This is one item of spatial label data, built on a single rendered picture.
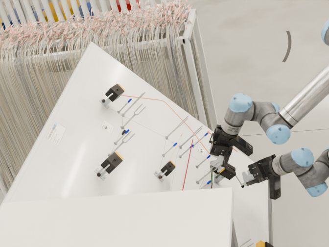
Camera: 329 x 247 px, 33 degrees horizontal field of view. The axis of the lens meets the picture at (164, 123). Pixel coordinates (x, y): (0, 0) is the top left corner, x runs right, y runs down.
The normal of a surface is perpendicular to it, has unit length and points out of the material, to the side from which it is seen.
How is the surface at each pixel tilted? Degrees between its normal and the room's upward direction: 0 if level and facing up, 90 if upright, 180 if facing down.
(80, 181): 50
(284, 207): 0
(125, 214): 0
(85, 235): 0
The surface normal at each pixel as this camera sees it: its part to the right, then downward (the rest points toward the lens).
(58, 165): 0.61, -0.59
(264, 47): -0.21, -0.82
